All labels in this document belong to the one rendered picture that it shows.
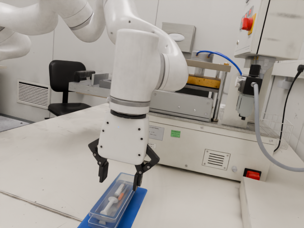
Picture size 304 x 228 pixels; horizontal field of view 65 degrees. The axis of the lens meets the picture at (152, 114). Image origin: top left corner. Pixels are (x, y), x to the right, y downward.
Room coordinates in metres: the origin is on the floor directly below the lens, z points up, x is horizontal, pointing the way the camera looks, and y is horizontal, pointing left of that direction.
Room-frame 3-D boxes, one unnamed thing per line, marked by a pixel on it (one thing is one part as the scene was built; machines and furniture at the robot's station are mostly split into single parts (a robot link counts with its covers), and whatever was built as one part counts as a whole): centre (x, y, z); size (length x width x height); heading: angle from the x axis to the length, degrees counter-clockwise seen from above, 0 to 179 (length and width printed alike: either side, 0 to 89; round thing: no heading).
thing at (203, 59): (0.88, -0.18, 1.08); 0.31 x 0.24 x 0.13; 171
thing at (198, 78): (0.89, -0.15, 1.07); 0.22 x 0.17 x 0.10; 171
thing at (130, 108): (0.49, 0.05, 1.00); 0.09 x 0.08 x 0.03; 80
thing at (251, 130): (0.89, -0.18, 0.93); 0.46 x 0.35 x 0.01; 81
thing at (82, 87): (0.95, 0.15, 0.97); 0.30 x 0.22 x 0.08; 81
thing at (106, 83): (0.94, 0.11, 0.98); 0.20 x 0.17 x 0.03; 171
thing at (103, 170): (0.50, 0.10, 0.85); 0.03 x 0.03 x 0.07; 80
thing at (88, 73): (0.97, 0.29, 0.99); 0.15 x 0.02 x 0.04; 171
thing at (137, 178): (0.48, 0.00, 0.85); 0.03 x 0.03 x 0.07; 80
